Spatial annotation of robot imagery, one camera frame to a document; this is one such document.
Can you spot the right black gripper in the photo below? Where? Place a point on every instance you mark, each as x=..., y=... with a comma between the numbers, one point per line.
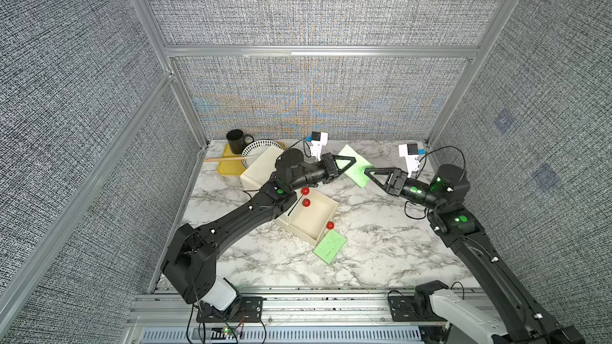
x=400, y=185

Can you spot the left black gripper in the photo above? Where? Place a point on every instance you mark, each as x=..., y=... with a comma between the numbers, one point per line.
x=327, y=168

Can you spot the green sponge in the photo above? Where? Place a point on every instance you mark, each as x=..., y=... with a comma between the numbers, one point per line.
x=330, y=246
x=356, y=172

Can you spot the white three-drawer cabinet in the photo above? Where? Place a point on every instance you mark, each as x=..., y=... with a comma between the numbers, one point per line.
x=259, y=172

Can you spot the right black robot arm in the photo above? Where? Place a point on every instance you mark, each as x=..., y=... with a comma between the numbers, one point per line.
x=522, y=318

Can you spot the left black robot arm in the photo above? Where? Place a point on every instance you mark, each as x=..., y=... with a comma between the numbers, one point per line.
x=191, y=259

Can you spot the white bowl black pattern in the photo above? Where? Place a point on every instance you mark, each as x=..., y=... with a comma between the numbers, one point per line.
x=253, y=150

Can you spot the black mug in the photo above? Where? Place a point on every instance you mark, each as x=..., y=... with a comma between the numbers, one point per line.
x=238, y=140

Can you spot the wooden chopstick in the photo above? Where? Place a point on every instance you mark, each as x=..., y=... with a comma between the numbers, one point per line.
x=224, y=159

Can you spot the yellow tray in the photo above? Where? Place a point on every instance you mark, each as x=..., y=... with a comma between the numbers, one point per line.
x=231, y=168

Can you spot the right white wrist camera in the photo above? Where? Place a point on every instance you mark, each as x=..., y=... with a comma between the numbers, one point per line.
x=413, y=152

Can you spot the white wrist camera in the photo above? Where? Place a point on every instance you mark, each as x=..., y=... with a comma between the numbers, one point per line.
x=413, y=152
x=316, y=141

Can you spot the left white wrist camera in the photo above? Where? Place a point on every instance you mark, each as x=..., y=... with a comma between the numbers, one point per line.
x=316, y=141

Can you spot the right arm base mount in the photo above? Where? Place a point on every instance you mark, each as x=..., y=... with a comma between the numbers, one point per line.
x=416, y=308

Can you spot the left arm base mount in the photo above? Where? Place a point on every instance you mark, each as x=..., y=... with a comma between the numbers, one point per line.
x=246, y=309

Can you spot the aluminium front rail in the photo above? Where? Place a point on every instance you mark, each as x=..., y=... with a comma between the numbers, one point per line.
x=286, y=306

